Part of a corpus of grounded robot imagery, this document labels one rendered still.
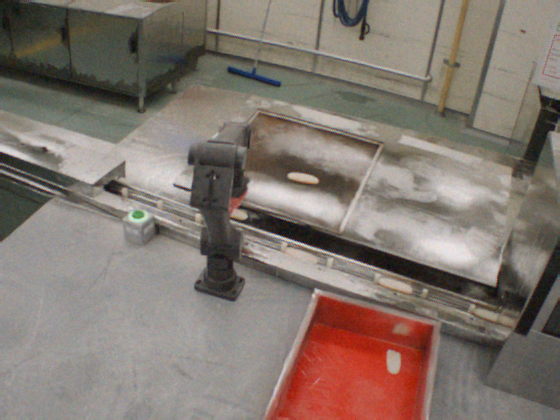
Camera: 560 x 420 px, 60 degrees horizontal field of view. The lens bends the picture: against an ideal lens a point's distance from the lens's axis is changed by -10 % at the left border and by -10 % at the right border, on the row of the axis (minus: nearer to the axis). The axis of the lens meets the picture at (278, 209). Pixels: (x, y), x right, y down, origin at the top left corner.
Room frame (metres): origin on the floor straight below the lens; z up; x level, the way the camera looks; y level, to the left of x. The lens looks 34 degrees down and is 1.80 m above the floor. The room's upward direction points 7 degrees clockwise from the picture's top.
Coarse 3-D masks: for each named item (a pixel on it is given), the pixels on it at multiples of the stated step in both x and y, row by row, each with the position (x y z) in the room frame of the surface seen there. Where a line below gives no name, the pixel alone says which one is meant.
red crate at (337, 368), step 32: (320, 352) 0.87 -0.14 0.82; (352, 352) 0.88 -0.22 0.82; (384, 352) 0.89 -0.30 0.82; (416, 352) 0.89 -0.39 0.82; (320, 384) 0.77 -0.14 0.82; (352, 384) 0.78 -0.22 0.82; (384, 384) 0.78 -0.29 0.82; (416, 384) 0.79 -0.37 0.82; (288, 416) 0.67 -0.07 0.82; (320, 416) 0.68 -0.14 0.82; (352, 416) 0.68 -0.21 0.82; (384, 416) 0.69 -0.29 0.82
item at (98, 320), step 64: (0, 256) 1.06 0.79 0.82; (64, 256) 1.10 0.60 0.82; (128, 256) 1.14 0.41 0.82; (192, 256) 1.18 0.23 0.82; (0, 320) 0.82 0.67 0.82; (64, 320) 0.86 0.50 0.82; (128, 320) 0.89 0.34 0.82; (192, 320) 0.93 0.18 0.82; (256, 320) 0.96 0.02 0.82; (0, 384) 0.64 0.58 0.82; (64, 384) 0.67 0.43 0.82; (128, 384) 0.70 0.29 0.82; (192, 384) 0.73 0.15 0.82; (256, 384) 0.75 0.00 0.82; (448, 384) 0.80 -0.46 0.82
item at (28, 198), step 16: (0, 112) 2.00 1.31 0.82; (32, 128) 1.87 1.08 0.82; (48, 128) 1.88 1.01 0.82; (80, 144) 1.77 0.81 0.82; (96, 144) 1.78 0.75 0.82; (112, 144) 1.79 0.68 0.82; (0, 176) 1.48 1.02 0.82; (0, 192) 1.50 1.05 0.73; (16, 192) 1.47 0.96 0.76; (32, 192) 1.44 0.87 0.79; (48, 192) 1.41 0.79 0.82; (0, 208) 1.51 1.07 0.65; (16, 208) 1.47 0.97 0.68; (32, 208) 1.44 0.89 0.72; (0, 224) 1.52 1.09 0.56; (16, 224) 1.48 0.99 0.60; (0, 240) 1.52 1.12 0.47
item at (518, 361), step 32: (544, 160) 1.21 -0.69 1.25; (544, 192) 1.07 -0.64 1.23; (544, 224) 0.94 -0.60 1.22; (512, 256) 1.13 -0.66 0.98; (544, 256) 0.83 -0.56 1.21; (512, 288) 0.97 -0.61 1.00; (544, 288) 1.04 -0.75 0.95; (512, 320) 0.84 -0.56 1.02; (544, 320) 0.78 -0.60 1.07; (512, 352) 0.79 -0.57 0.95; (544, 352) 0.77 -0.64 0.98; (512, 384) 0.78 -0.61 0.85; (544, 384) 0.76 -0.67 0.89
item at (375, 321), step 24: (312, 312) 0.90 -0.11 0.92; (336, 312) 0.95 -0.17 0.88; (360, 312) 0.94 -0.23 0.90; (384, 312) 0.93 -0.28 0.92; (384, 336) 0.92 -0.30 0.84; (408, 336) 0.91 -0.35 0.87; (432, 336) 0.86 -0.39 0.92; (288, 360) 0.75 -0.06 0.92; (432, 360) 0.78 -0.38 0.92; (288, 384) 0.71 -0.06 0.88; (432, 384) 0.71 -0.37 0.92
